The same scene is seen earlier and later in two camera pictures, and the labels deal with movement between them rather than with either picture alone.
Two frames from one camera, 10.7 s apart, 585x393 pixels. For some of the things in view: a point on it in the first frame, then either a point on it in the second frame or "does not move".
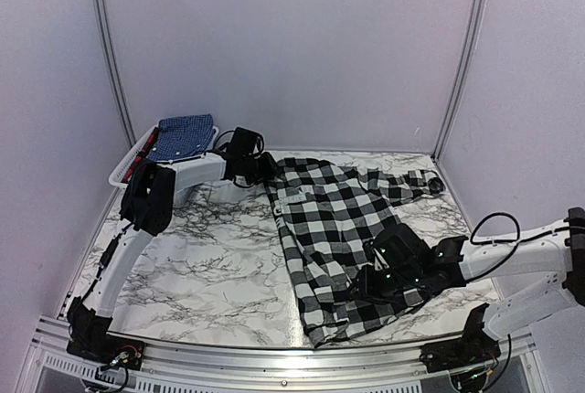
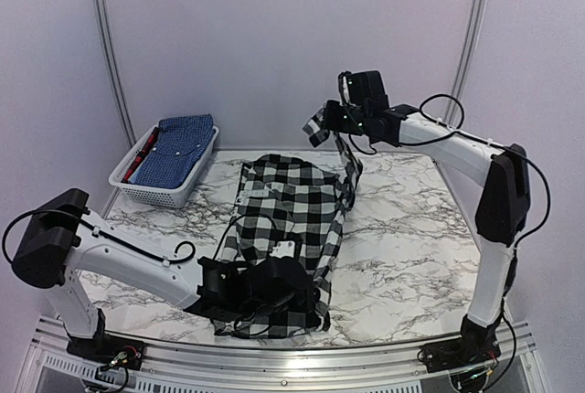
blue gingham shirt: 181,137 does not move
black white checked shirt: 324,213 → 291,210
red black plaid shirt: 143,152 does not move
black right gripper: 367,292 → 329,121
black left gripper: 268,168 → 303,303
